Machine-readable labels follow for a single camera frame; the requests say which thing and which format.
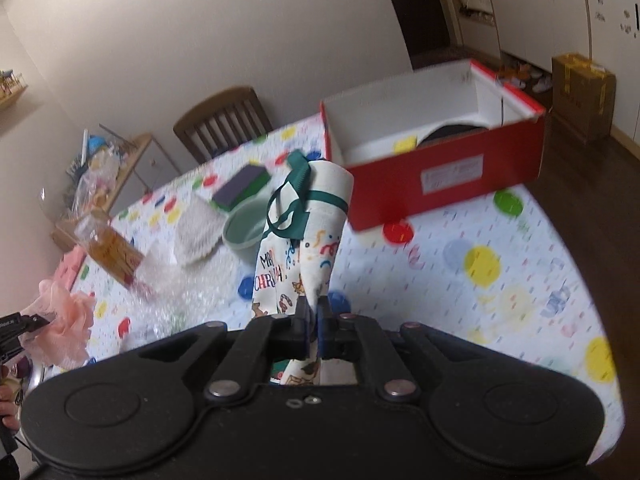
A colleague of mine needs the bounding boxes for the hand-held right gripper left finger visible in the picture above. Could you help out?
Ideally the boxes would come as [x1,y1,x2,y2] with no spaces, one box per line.
[137,299,308,403]

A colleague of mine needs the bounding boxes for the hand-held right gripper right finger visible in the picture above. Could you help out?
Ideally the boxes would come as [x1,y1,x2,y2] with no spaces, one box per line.
[317,296,483,403]

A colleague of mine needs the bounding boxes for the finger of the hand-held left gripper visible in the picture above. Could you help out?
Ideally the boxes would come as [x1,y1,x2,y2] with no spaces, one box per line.
[0,311,53,356]

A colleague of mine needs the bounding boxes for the pink mesh bath pouf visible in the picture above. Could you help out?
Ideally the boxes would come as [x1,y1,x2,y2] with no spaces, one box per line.
[20,280,97,368]

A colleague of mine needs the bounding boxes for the clear plastic packet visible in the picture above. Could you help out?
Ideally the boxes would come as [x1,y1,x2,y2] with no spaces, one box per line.
[74,210,146,288]

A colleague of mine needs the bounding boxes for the printed cloth bag green ribbon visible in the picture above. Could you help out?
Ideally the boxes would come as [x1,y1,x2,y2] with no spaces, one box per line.
[250,150,356,386]

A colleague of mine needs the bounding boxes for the white knitted cloth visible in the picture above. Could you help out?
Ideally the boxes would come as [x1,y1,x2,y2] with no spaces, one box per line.
[172,195,226,267]

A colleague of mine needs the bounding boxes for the purple and green sponge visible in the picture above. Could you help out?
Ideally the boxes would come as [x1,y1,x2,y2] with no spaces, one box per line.
[210,162,272,212]

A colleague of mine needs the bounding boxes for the red shoe box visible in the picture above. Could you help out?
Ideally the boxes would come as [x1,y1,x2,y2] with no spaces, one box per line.
[320,58,547,232]

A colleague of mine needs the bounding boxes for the person's left hand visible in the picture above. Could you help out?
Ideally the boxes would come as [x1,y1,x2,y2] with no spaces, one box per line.
[0,382,21,433]

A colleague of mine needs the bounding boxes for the pale green bowl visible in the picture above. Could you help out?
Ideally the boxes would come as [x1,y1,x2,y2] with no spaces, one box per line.
[221,199,271,265]

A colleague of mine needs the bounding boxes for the clear bag of toys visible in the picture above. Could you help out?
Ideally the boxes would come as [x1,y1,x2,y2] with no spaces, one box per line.
[65,130,132,211]

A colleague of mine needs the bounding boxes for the wooden shelf with white drawers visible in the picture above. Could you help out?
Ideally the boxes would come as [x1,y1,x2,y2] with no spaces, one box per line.
[50,132,181,253]

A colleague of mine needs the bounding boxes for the dark wooden chair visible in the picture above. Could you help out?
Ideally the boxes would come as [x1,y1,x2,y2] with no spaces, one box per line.
[173,86,274,163]

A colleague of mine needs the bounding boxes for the orange slippers pair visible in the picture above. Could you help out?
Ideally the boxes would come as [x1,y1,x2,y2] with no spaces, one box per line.
[497,62,530,88]

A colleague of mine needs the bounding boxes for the brown cardboard box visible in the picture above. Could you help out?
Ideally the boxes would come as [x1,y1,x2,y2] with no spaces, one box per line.
[551,52,617,143]

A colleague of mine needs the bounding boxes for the white cabinet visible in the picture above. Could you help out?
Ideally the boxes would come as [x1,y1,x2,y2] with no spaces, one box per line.
[482,0,640,136]

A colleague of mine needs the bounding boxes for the wooden wall shelf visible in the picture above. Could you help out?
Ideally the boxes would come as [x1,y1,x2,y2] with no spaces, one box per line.
[0,70,28,111]

